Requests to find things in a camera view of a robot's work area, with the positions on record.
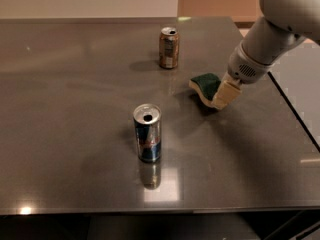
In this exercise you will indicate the green yellow sponge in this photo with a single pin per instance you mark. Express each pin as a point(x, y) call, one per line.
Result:
point(206, 86)

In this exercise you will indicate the brown soda can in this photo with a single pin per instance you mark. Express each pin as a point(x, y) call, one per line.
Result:
point(169, 47)

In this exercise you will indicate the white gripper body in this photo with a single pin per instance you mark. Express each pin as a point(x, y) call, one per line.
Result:
point(244, 67)

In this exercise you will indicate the blue silver redbull can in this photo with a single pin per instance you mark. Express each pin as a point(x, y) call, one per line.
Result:
point(147, 122)

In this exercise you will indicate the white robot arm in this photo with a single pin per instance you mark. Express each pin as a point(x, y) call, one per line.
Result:
point(284, 25)

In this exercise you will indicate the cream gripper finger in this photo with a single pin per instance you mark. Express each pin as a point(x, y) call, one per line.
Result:
point(228, 90)

